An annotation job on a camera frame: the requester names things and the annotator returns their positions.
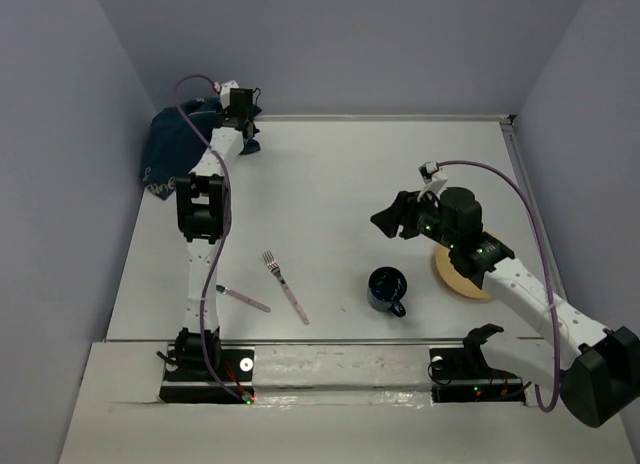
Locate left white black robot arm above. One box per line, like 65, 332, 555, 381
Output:
173, 81, 256, 379

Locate pink-handled metal knife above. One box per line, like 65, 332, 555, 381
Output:
216, 284, 271, 313

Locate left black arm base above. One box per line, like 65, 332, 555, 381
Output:
157, 345, 255, 405

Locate yellow round plate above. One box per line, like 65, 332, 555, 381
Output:
432, 244, 492, 302

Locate pink-handled metal fork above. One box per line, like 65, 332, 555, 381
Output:
263, 250, 310, 325

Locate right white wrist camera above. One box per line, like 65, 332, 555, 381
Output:
417, 161, 448, 201

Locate dark blue fish-print cloth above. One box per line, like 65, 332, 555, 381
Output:
138, 97, 262, 203

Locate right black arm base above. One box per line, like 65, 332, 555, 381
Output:
427, 347, 528, 404

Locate dark blue patterned mug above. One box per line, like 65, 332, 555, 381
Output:
367, 266, 408, 318

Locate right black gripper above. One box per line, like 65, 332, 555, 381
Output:
368, 187, 458, 250

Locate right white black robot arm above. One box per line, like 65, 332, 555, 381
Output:
370, 187, 639, 428

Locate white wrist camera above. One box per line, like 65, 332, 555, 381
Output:
417, 161, 448, 201
213, 80, 239, 109

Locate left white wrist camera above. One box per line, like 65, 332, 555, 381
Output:
213, 80, 239, 109

